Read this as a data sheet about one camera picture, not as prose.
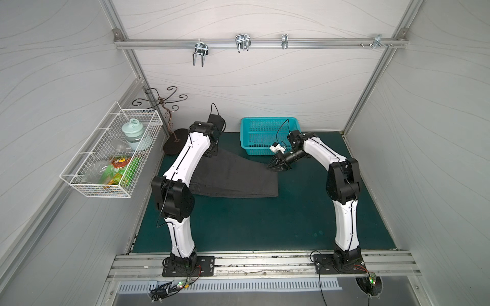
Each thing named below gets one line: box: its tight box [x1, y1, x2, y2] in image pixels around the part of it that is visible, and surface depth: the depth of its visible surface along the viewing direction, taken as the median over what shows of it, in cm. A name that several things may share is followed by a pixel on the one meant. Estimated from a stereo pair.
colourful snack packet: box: [100, 156, 141, 187], surface depth 64 cm
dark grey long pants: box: [190, 147, 279, 198], surface depth 95 cm
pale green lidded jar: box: [121, 118, 144, 143], surface depth 68 cm
